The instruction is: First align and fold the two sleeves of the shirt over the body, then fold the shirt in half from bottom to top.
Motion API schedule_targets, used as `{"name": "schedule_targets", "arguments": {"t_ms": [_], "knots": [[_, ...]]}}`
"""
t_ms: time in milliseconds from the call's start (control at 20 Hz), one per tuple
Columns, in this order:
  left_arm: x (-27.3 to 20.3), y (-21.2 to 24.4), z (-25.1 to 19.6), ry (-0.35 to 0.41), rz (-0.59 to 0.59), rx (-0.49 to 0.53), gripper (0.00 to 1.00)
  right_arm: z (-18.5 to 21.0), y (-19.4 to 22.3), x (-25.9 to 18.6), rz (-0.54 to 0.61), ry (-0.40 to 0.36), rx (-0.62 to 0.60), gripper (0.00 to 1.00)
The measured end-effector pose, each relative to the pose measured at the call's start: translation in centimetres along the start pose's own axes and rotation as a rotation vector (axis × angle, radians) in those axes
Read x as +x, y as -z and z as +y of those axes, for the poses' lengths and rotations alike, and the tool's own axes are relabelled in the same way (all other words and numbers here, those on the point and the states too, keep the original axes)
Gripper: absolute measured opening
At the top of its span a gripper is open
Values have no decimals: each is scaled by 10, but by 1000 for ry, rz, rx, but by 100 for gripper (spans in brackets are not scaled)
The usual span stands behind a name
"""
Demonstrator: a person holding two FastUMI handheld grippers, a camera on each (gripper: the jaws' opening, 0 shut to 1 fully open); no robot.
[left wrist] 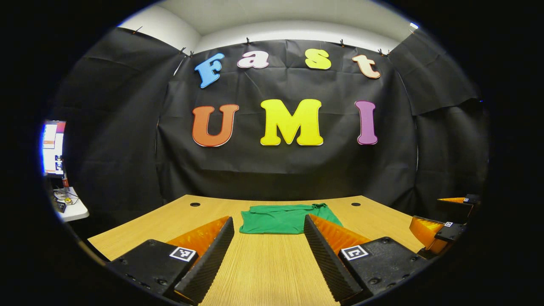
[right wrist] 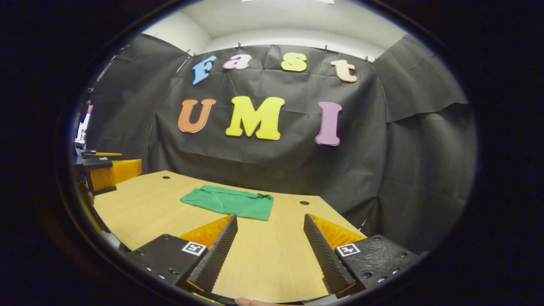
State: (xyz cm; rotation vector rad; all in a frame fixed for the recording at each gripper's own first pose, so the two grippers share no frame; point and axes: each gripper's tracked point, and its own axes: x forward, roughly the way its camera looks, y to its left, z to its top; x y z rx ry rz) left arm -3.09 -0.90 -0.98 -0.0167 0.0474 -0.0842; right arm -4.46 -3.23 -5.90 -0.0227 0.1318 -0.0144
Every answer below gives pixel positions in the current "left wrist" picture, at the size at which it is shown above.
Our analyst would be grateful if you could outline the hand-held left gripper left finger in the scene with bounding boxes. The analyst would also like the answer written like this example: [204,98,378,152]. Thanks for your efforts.
[106,216,235,304]

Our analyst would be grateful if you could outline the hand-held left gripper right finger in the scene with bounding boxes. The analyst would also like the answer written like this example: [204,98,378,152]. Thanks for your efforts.
[303,214,430,303]

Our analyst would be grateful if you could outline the green T-shirt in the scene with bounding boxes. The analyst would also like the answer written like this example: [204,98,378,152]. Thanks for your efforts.
[239,203,344,235]

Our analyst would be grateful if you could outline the white side table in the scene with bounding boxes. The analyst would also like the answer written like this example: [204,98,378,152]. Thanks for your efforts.
[51,187,90,222]

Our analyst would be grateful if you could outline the computer monitor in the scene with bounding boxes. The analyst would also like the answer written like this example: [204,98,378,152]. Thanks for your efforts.
[41,120,67,177]

